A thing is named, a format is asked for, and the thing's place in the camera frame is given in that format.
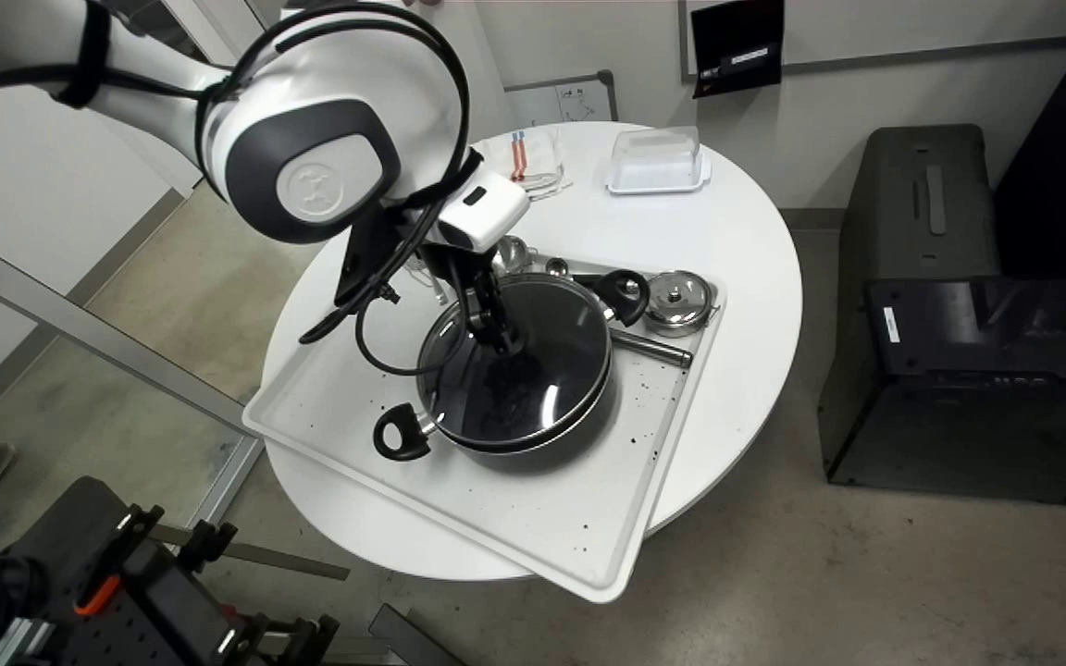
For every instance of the white tray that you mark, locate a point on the white tray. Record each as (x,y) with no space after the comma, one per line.
(514,518)

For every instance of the clear bag with straws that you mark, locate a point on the clear bag with straws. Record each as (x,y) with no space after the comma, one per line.
(538,165)

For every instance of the glass lid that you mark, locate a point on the glass lid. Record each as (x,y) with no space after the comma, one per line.
(542,379)

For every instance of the black equipment case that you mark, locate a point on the black equipment case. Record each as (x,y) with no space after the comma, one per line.
(940,370)

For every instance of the small steel pot with lid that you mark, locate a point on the small steel pot with lid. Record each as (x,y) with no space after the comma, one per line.
(678,302)

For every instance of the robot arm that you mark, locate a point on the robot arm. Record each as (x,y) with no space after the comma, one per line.
(311,139)

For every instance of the butter dish with clear lid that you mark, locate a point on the butter dish with clear lid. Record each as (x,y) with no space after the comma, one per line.
(658,162)

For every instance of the whiteboard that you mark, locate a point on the whiteboard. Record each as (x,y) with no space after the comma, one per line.
(570,100)

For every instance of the steel saucepan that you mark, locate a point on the steel saucepan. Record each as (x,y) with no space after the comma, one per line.
(514,253)

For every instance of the small steel cup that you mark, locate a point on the small steel cup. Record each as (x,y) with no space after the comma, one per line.
(557,267)

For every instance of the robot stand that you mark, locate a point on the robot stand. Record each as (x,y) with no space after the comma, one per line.
(80,592)

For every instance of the black pot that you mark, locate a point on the black pot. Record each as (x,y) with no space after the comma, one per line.
(579,421)

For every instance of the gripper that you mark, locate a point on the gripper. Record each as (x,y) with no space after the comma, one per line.
(455,263)

